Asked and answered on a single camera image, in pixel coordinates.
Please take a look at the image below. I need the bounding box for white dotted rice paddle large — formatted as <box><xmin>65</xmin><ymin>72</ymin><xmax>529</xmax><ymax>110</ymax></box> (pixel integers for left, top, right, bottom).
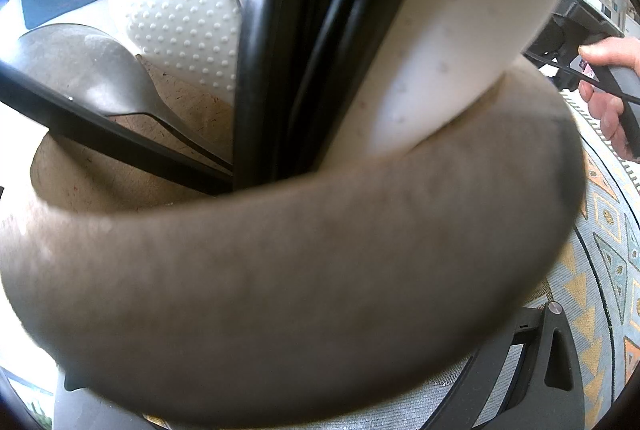
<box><xmin>321</xmin><ymin>0</ymin><xmax>558</xmax><ymax>169</ymax></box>

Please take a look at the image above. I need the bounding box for bamboo utensil holder cup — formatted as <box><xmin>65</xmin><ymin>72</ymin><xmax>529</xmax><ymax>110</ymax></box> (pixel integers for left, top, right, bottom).
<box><xmin>1</xmin><ymin>58</ymin><xmax>585</xmax><ymax>428</ymax></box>

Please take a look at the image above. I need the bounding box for black chopstick gold band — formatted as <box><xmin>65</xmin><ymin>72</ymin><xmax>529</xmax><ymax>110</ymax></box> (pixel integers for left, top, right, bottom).
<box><xmin>233</xmin><ymin>0</ymin><xmax>403</xmax><ymax>190</ymax></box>
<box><xmin>1</xmin><ymin>62</ymin><xmax>233</xmax><ymax>196</ymax></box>

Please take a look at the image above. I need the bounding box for white dotted rice paddle small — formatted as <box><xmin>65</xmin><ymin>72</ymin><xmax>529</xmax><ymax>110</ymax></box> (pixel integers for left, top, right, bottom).
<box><xmin>126</xmin><ymin>0</ymin><xmax>241</xmax><ymax>104</ymax></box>

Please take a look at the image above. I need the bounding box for person's right hand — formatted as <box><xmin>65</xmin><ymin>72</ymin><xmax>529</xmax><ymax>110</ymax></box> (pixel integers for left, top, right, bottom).
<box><xmin>578</xmin><ymin>36</ymin><xmax>639</xmax><ymax>163</ymax></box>

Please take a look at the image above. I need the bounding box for patterned blue woven table mat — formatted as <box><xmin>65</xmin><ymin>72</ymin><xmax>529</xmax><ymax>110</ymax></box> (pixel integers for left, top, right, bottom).
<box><xmin>139</xmin><ymin>89</ymin><xmax>640</xmax><ymax>430</ymax></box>

